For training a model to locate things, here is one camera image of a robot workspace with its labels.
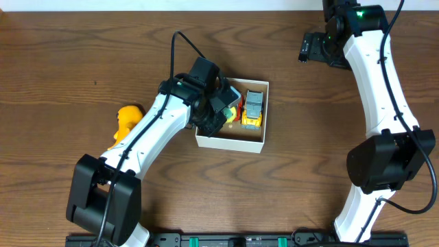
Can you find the small rattle drum toy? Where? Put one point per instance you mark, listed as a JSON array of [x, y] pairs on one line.
[[230, 114]]

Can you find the red toy car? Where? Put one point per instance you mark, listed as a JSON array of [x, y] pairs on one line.
[[239, 109]]

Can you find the yellow grey dump truck toy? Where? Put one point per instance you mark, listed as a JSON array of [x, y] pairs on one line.
[[252, 114]]

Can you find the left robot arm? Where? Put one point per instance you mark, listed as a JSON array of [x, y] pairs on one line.
[[105, 193]]

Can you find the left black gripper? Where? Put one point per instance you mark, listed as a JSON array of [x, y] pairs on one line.
[[215, 124]]

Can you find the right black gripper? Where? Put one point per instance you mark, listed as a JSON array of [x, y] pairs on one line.
[[313, 51]]

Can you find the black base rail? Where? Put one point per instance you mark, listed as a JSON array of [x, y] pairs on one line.
[[298, 238]]

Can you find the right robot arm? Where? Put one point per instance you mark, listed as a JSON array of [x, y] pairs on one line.
[[357, 38]]

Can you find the orange dinosaur toy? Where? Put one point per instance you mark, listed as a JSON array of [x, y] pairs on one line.
[[128, 117]]

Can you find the white cardboard box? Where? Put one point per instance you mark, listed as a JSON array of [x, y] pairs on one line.
[[232, 136]]

